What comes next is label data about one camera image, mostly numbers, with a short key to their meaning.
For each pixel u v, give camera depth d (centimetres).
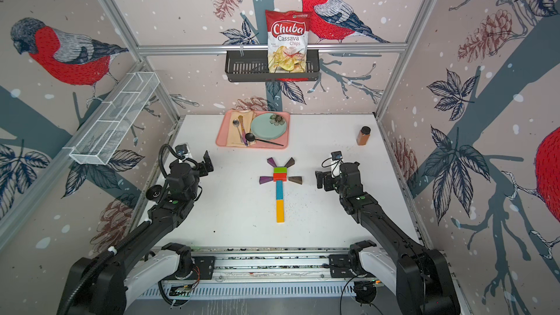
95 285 39
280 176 95
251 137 110
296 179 94
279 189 92
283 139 111
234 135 111
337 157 74
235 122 118
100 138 73
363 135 104
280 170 99
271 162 101
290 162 100
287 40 84
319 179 78
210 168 78
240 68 95
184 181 62
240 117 122
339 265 73
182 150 70
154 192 80
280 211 88
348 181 64
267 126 115
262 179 95
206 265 73
